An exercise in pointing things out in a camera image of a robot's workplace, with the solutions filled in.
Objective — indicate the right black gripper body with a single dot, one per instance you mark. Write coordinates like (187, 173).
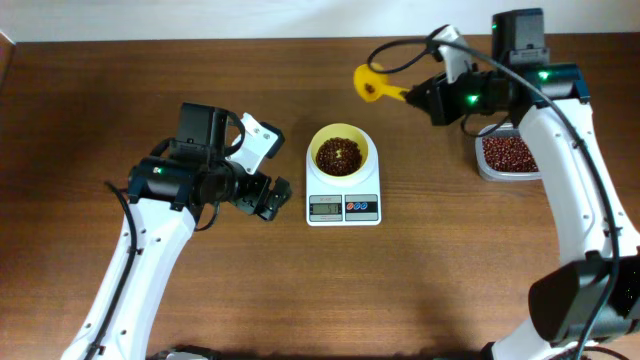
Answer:
(435, 98)

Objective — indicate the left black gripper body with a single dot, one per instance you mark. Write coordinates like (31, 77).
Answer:
(261, 195)

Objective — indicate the yellow plastic measuring scoop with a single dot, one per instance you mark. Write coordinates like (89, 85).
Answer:
(371, 84)

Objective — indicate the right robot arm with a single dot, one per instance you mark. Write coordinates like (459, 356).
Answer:
(594, 295)

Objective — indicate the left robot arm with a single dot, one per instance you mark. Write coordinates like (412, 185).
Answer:
(213, 159)

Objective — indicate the white digital kitchen scale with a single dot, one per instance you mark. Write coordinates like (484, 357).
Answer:
(351, 201)

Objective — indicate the pale yellow plastic bowl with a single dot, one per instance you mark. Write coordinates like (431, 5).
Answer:
(340, 130)

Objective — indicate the clear plastic food container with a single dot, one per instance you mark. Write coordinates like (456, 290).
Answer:
(502, 156)

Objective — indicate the red adzuki beans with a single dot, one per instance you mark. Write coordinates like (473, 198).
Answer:
(339, 157)

